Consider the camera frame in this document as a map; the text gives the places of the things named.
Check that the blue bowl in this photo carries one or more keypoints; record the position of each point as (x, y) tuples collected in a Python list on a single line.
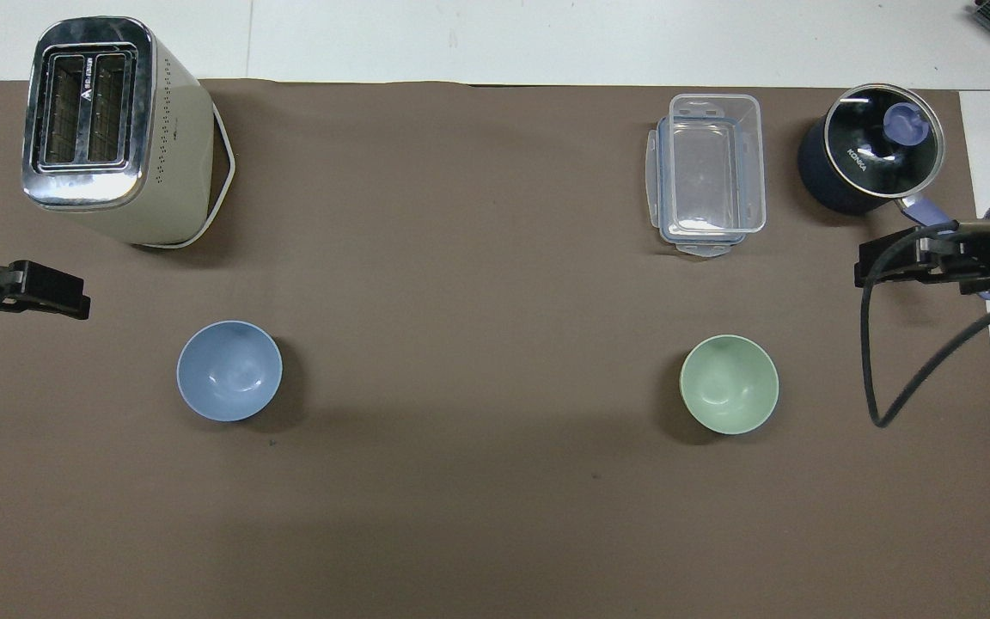
[(229, 371)]

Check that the green bowl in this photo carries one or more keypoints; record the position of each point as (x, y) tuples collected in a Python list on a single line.
[(729, 384)]

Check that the glass pot lid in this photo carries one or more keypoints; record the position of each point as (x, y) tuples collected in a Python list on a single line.
[(869, 146)]

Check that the dark blue pot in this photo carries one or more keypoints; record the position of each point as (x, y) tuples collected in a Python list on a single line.
[(817, 176)]

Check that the cream and chrome toaster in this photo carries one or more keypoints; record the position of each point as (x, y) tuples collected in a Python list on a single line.
[(160, 172)]

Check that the clear plastic food container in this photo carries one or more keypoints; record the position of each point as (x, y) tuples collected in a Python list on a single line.
[(716, 163)]

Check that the clear plastic container lid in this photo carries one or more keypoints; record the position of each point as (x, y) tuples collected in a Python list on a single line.
[(655, 172)]

